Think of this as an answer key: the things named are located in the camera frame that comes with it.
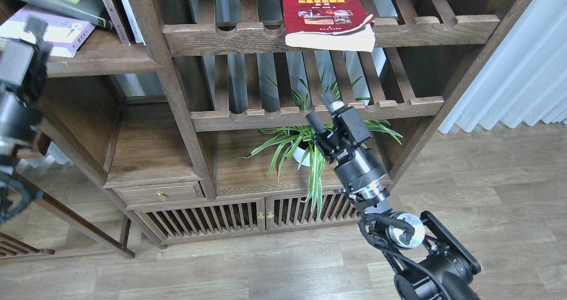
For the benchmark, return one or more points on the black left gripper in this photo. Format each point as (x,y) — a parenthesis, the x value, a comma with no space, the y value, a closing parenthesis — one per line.
(23,73)

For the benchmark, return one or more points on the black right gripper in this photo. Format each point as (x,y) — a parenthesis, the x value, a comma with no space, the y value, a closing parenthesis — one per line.
(358,169)

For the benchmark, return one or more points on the pale lavender cover book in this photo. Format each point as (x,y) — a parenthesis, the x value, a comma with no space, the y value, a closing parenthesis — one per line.
(66,34)

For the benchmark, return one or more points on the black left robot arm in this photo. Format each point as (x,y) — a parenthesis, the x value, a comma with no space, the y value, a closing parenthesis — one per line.
(15,195)

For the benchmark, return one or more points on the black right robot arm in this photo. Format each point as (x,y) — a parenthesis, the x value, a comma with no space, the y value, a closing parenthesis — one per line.
(429,263)

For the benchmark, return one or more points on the green spider plant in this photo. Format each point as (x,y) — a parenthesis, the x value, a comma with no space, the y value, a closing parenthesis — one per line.
(288,138)

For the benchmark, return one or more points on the white plant pot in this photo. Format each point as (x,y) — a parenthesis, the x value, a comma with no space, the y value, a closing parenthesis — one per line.
(302,154)

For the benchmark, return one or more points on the red cover book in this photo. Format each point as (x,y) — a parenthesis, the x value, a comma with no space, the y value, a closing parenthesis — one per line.
(339,25)

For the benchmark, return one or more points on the white spine upright book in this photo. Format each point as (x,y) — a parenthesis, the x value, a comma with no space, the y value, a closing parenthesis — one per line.
(132,21)

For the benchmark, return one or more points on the dark wooden bookshelf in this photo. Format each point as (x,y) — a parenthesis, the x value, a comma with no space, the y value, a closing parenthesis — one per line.
(177,113)

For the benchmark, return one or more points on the wooden side furniture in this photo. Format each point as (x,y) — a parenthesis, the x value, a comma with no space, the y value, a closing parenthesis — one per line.
(53,225)

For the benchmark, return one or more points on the white pleated curtain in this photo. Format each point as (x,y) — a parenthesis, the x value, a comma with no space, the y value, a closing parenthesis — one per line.
(525,80)

